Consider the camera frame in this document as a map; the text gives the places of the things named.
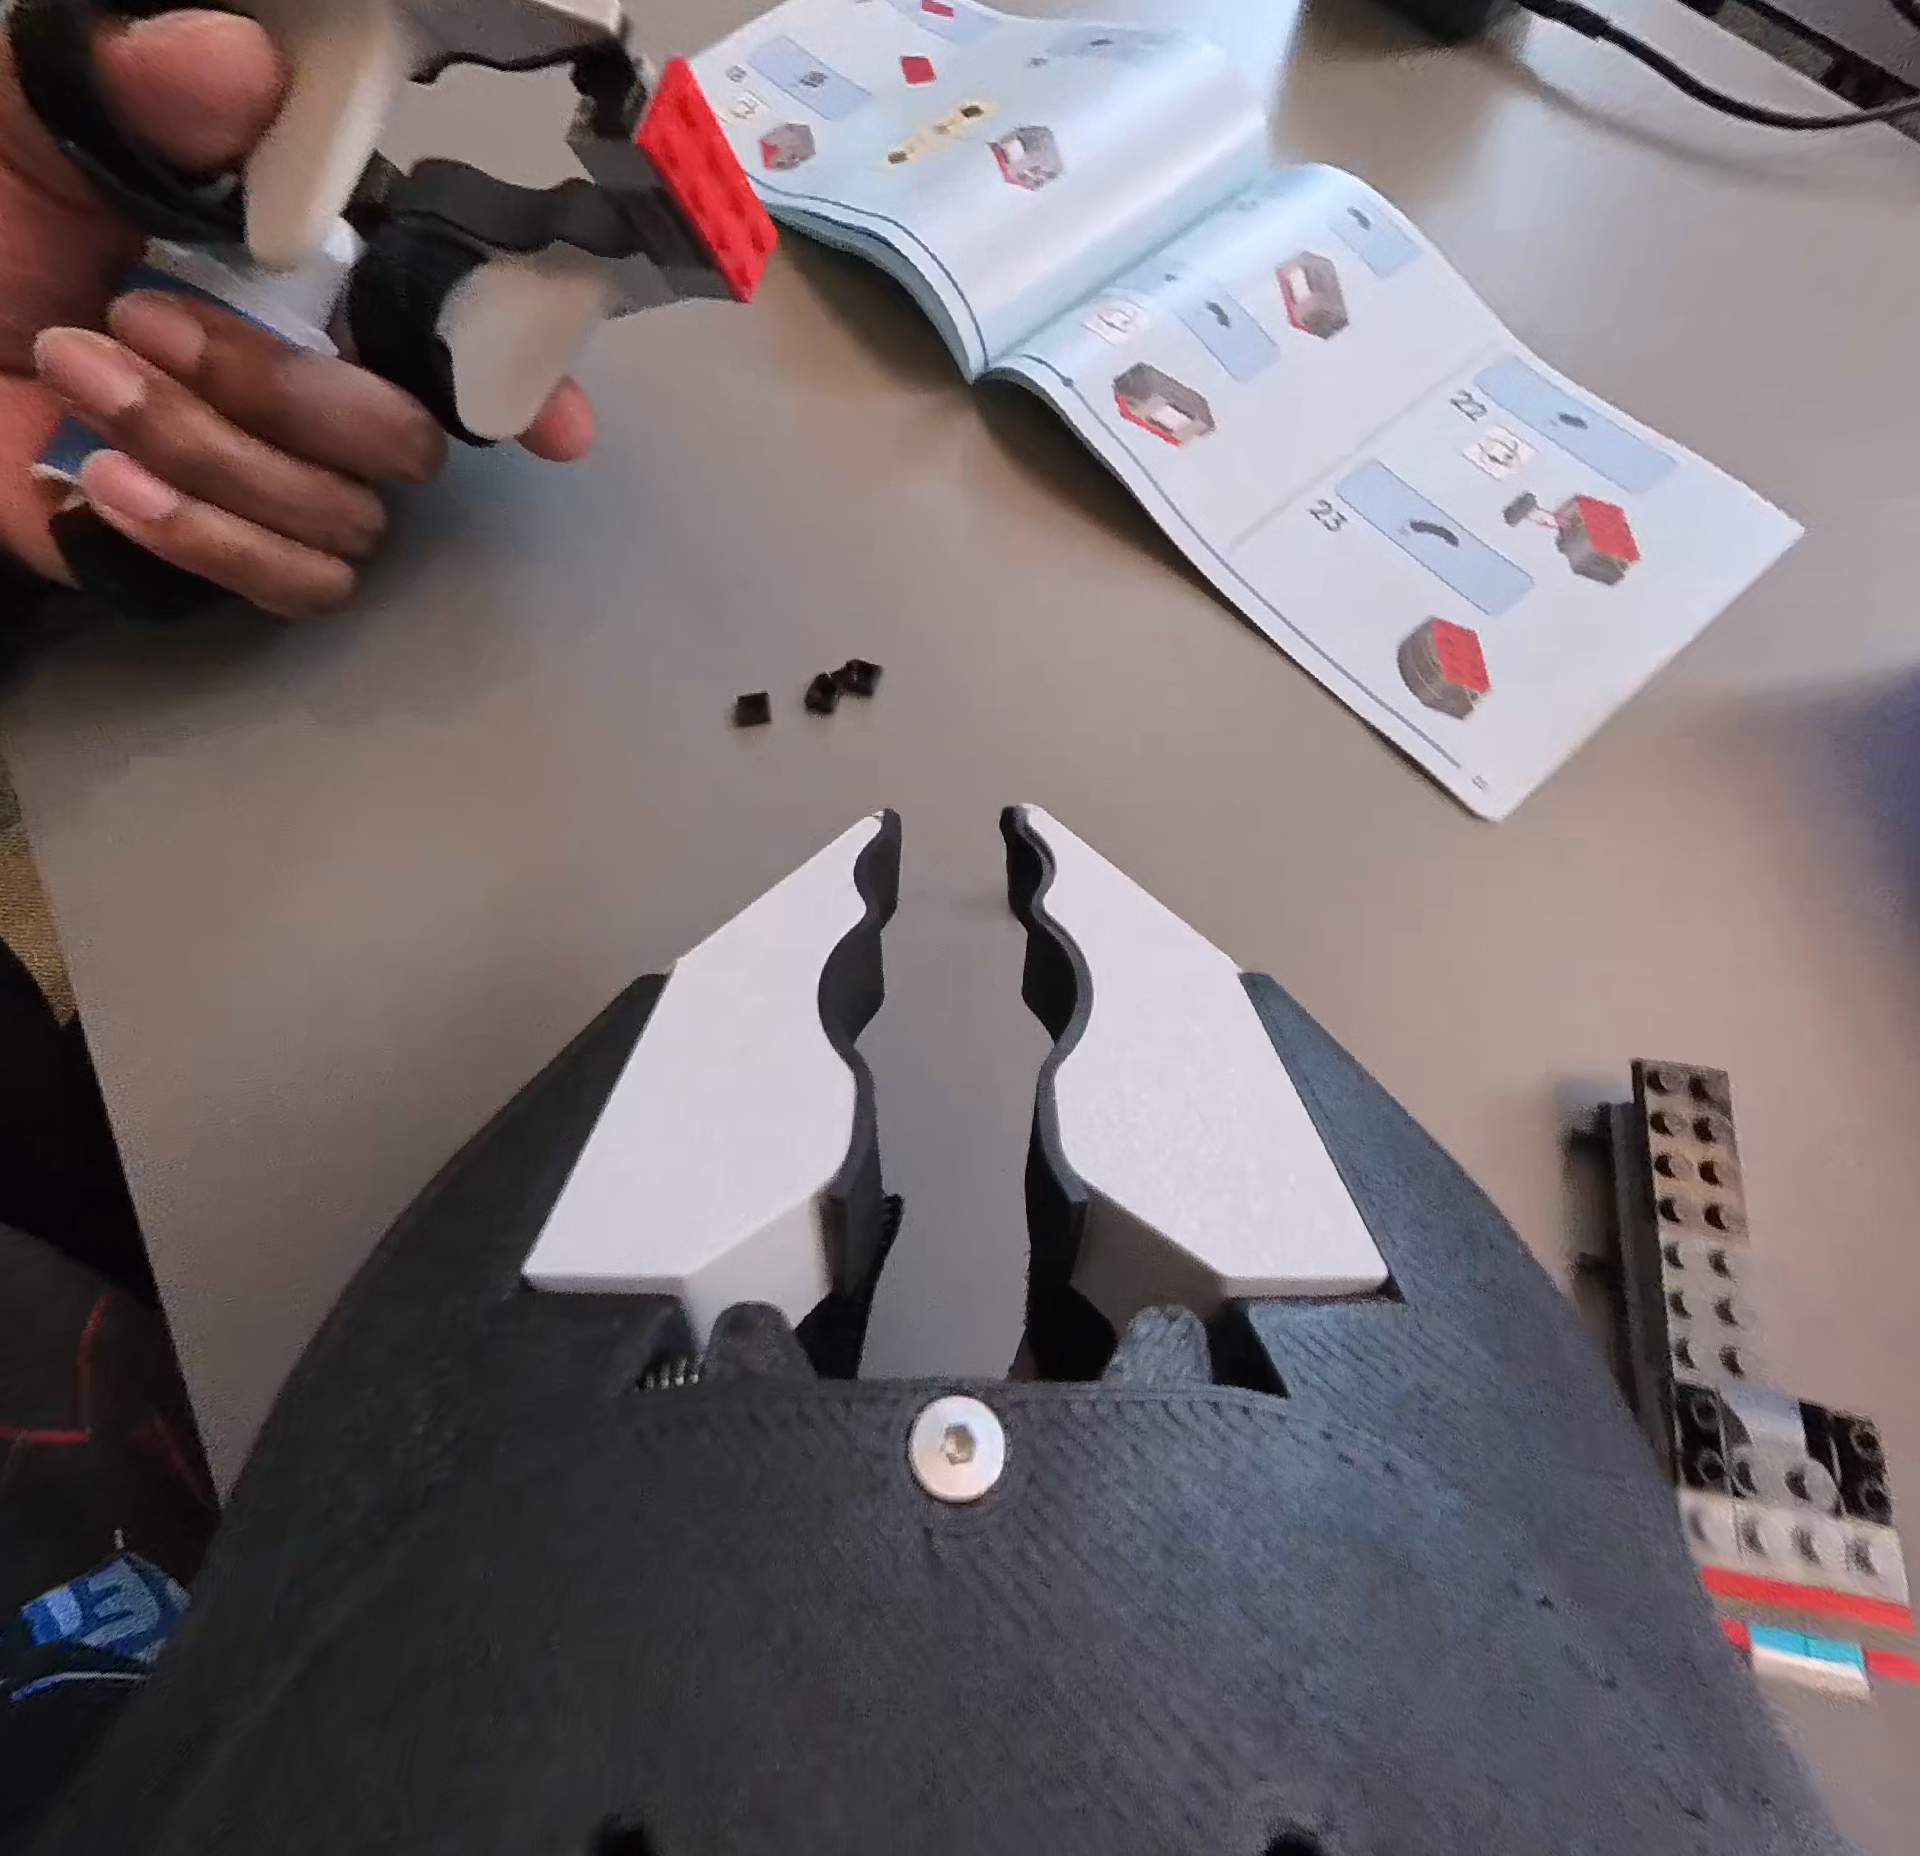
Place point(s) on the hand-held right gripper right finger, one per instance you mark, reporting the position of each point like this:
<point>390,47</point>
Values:
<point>1200,1136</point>

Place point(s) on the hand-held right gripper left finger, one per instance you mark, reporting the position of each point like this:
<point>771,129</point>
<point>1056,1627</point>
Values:
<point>706,1136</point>

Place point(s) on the red and grey brick assembly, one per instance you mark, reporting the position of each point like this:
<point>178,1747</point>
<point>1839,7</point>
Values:
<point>706,176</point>

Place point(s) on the grey desk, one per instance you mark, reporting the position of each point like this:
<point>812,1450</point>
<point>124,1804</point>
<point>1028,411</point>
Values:
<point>450,776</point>

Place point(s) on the person's left hand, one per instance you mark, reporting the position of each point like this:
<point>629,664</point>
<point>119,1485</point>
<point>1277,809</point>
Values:
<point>227,432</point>

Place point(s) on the person's black clothing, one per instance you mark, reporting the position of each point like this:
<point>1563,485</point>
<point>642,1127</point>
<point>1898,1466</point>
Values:
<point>75,1363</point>

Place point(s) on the light blue instruction booklet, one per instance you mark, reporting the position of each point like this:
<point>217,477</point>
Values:
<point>1350,387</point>

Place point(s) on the black flat dock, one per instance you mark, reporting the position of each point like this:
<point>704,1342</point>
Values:
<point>1831,28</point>

